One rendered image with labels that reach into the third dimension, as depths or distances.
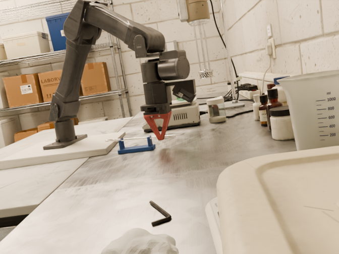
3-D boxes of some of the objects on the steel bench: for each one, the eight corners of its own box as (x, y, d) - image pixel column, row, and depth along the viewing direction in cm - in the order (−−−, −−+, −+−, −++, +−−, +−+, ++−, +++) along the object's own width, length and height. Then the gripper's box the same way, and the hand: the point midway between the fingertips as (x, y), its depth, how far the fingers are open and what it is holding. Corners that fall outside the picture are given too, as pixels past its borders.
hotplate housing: (143, 133, 127) (138, 110, 125) (149, 127, 139) (146, 106, 138) (206, 124, 123) (203, 101, 122) (207, 119, 136) (204, 98, 135)
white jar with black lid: (291, 141, 82) (287, 110, 81) (266, 139, 87) (263, 110, 86) (307, 134, 86) (304, 104, 85) (283, 133, 91) (280, 105, 90)
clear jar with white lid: (228, 119, 127) (225, 97, 126) (224, 122, 122) (221, 99, 121) (212, 121, 130) (208, 99, 128) (207, 124, 124) (204, 101, 123)
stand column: (232, 103, 163) (210, -62, 152) (231, 103, 165) (210, -59, 155) (238, 103, 162) (217, -63, 152) (237, 102, 165) (216, -61, 155)
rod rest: (117, 154, 98) (115, 141, 98) (121, 151, 102) (119, 138, 101) (153, 150, 96) (151, 136, 96) (156, 147, 100) (154, 134, 99)
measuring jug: (368, 137, 75) (362, 64, 73) (403, 151, 62) (398, 64, 60) (277, 149, 77) (269, 78, 75) (293, 166, 64) (284, 81, 62)
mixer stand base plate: (175, 117, 156) (175, 114, 156) (176, 111, 176) (176, 109, 176) (245, 106, 154) (245, 104, 154) (238, 102, 174) (238, 100, 174)
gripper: (146, 82, 100) (153, 137, 103) (135, 84, 91) (144, 145, 93) (170, 79, 99) (176, 134, 101) (162, 81, 89) (170, 142, 92)
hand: (160, 136), depth 97 cm, fingers closed, pressing on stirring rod
